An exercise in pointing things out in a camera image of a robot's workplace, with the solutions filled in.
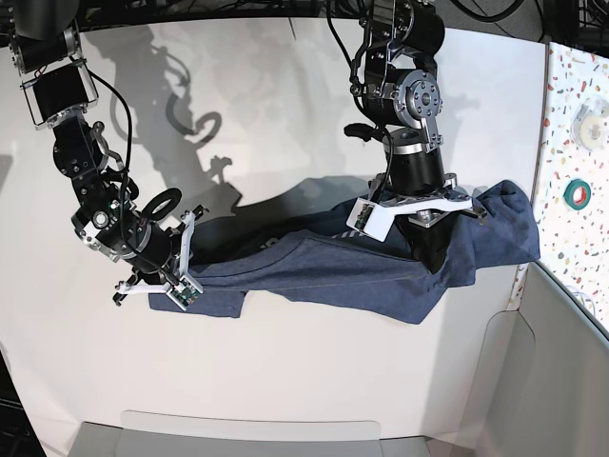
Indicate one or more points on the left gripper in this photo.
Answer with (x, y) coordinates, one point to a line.
(427, 222)

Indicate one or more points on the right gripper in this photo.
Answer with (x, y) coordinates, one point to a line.
(174, 271)

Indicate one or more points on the blue t-shirt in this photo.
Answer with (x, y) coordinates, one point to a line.
(316, 258)

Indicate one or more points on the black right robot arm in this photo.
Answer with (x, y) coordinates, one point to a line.
(59, 89)

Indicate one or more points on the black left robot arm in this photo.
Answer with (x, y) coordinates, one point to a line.
(393, 76)

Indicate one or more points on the green tape roll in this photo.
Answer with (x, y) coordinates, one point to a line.
(577, 194)

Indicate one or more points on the terrazzo patterned side board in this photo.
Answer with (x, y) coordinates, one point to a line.
(573, 243)

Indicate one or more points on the grey plastic tray front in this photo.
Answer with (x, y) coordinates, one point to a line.
(155, 434)

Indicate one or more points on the clear tape dispenser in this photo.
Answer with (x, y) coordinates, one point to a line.
(589, 129)

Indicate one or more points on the grey plastic bin right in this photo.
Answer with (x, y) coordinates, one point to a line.
(541, 383)

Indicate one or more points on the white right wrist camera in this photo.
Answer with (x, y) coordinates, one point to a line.
(183, 295)

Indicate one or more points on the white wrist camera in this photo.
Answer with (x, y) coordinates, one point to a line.
(183, 295)
(371, 219)

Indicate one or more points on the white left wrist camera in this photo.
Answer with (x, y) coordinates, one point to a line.
(371, 219)

